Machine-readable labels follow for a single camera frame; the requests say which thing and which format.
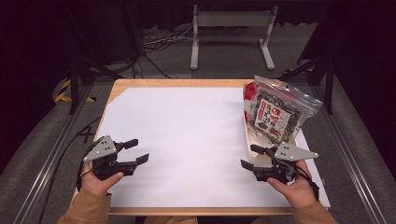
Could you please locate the aluminium floor rail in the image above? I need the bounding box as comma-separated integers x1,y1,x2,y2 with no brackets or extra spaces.
311,83,387,224
12,83,94,224

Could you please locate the white table cover sheet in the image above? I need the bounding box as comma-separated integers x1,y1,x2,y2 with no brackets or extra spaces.
73,87,331,209

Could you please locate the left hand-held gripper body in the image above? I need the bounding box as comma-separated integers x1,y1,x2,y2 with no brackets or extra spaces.
82,134,138,181

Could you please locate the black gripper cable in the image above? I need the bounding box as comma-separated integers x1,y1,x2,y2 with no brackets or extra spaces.
36,116,104,224
295,166,320,202

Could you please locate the yellow black hazard tape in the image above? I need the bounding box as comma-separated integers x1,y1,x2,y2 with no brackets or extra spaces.
55,78,96,104

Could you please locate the white metal stand frame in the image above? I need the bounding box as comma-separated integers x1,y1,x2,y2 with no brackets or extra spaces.
190,4,279,71

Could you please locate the black tripod stand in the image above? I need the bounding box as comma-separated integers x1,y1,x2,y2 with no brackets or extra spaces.
279,55,335,115
66,59,122,115

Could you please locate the clear packet of dried seaweed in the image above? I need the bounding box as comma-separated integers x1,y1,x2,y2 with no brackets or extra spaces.
243,75,324,147

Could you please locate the black tape cross mark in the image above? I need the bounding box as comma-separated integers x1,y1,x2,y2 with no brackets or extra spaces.
78,125,96,144

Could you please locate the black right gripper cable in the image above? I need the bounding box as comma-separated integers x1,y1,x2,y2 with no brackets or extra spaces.
295,166,320,202

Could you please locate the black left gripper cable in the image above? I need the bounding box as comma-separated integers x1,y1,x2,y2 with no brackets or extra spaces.
36,116,104,224

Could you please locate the person's right hand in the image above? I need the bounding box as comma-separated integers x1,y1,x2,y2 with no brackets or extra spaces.
266,161,317,209

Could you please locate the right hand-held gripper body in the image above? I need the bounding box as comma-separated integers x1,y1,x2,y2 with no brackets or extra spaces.
253,142,319,185

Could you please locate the red seasoning packet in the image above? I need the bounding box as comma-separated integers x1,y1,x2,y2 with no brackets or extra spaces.
243,82,260,125

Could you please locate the person's left hand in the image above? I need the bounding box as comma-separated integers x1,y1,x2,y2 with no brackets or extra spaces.
82,169,125,197

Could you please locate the bundle of floor cables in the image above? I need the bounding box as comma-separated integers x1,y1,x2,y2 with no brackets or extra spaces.
141,26,194,54

